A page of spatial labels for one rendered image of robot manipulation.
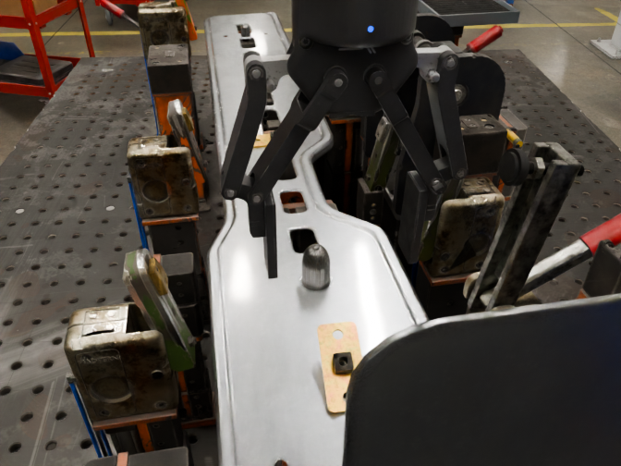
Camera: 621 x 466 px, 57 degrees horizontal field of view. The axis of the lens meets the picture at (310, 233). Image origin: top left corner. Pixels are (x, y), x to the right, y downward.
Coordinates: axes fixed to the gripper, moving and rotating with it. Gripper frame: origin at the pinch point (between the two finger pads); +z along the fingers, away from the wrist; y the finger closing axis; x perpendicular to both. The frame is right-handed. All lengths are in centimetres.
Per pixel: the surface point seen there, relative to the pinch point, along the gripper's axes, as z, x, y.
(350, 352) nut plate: 12.3, 0.9, -1.2
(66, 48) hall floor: 117, -405, 110
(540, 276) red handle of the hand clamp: 5.7, 0.8, -18.2
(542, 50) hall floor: 113, -340, -232
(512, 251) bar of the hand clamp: 1.9, 1.3, -14.4
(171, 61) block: 13, -77, 16
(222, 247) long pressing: 15.3, -20.4, 9.5
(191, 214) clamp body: 22.4, -38.2, 13.7
